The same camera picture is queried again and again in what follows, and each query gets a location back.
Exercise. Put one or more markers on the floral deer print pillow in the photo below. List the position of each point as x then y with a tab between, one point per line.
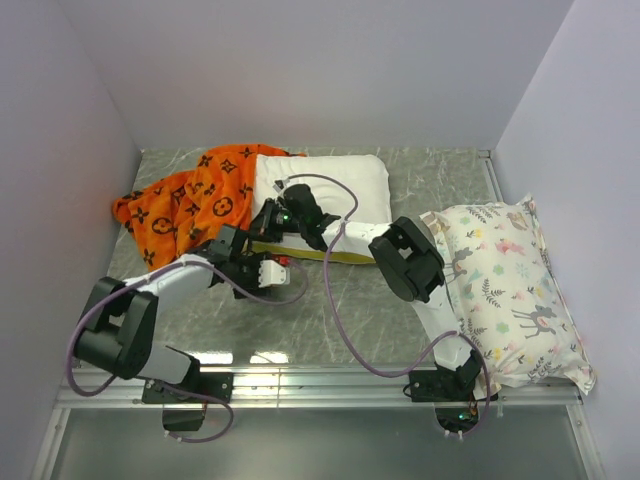
505	296

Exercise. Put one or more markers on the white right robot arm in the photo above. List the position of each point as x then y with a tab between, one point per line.
408	261

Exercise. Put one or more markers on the aluminium mounting rail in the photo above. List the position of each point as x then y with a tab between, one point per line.
270	386

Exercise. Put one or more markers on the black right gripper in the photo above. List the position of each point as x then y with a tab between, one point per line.
263	226

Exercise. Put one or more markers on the orange patterned pillowcase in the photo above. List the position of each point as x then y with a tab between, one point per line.
183	210

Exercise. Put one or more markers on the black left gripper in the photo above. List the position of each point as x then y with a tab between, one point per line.
253	286

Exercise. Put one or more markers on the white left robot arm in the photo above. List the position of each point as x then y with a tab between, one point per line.
116	330

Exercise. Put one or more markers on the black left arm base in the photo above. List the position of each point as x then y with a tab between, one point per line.
187	390

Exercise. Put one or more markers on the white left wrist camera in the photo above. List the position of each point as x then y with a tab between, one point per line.
272	274

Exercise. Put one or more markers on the white pillow yellow edge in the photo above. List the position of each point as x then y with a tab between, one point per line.
365	175

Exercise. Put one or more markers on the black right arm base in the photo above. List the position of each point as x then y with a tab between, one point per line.
440	390

